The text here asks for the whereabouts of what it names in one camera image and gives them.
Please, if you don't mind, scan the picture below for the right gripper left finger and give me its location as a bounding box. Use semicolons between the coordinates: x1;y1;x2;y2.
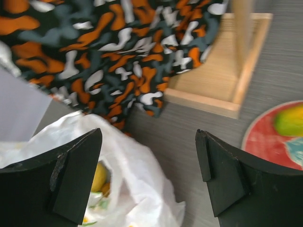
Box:
0;129;102;227

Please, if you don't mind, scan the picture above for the orange camouflage cloth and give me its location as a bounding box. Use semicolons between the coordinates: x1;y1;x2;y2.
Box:
0;0;228;130

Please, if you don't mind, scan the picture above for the wooden clothes rack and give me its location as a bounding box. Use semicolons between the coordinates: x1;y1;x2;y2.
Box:
164;0;273;119

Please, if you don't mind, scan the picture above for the red teal plate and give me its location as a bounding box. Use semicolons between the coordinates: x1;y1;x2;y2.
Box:
241;100;303;170

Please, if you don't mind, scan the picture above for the yellow pear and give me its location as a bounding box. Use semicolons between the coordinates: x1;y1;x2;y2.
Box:
91;162;111;194

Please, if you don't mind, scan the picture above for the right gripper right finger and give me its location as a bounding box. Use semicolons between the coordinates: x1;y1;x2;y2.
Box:
195;130;303;227

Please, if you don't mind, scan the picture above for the orange green mango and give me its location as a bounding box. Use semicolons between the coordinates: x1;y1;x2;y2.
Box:
274;104;303;137

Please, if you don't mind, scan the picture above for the white plastic bag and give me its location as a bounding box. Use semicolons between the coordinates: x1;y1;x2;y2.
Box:
0;112;185;227

